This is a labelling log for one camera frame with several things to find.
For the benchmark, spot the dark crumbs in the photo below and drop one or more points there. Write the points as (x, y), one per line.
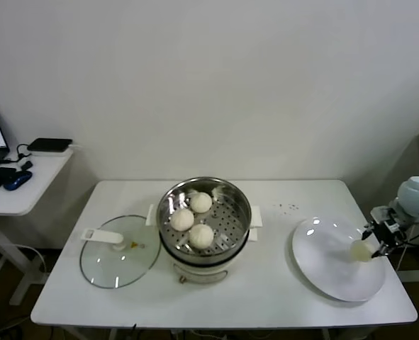
(285, 207)

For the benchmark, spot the large white plate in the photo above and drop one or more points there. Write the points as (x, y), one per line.
(329, 262)

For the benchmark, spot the white stand foot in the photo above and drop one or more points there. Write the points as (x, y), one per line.
(416, 275)

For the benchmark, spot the white side desk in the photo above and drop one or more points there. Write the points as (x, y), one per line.
(42, 177)

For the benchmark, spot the stainless steel steamer basket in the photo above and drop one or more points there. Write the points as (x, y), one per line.
(235, 205)

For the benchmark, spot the flat black box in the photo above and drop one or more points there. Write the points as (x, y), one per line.
(49, 144)

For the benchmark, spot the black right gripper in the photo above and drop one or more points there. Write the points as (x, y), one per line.
(388, 225)

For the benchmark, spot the blue computer mouse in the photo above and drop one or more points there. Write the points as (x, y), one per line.
(17, 178)

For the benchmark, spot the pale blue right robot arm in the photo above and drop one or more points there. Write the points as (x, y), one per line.
(416, 195)

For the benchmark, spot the small black adapter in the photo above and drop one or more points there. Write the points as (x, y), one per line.
(25, 165)

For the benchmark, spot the white steamed baozi bun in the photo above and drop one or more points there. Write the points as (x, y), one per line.
(359, 250)
(200, 202)
(201, 235)
(181, 219)

